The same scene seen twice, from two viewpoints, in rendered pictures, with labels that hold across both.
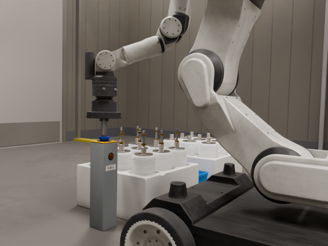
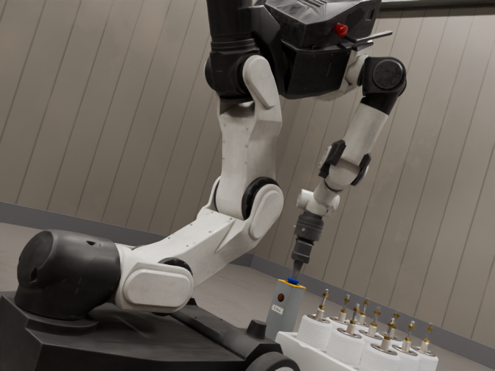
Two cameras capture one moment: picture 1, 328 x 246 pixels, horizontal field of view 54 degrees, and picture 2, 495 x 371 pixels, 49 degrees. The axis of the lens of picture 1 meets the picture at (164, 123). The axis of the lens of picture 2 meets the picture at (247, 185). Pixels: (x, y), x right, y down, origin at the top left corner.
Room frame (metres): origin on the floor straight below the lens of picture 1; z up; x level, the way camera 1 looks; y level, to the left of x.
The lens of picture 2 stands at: (1.24, -1.62, 0.52)
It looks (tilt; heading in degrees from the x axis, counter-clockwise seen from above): 2 degrees up; 100
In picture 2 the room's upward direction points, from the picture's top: 17 degrees clockwise
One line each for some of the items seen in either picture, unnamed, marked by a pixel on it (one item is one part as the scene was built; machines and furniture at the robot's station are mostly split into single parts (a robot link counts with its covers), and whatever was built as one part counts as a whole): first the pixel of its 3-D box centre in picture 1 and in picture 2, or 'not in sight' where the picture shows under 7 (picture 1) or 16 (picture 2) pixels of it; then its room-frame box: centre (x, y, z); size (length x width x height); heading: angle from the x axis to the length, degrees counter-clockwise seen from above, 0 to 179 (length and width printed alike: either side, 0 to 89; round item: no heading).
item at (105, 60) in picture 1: (101, 68); (311, 209); (1.13, 0.23, 0.57); 0.11 x 0.11 x 0.11; 13
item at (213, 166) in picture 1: (198, 166); not in sight; (1.86, -0.21, 0.09); 0.39 x 0.39 x 0.18; 56
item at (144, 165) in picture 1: (143, 176); (309, 347); (1.26, 0.08, 0.16); 0.10 x 0.10 x 0.18
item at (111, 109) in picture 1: (104, 101); (303, 242); (1.14, 0.21, 0.46); 0.13 x 0.10 x 0.12; 98
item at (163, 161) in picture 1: (160, 172); (339, 364); (1.35, 0.01, 0.16); 0.10 x 0.10 x 0.18
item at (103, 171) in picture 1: (103, 184); (278, 329); (1.14, 0.21, 0.16); 0.07 x 0.07 x 0.31; 54
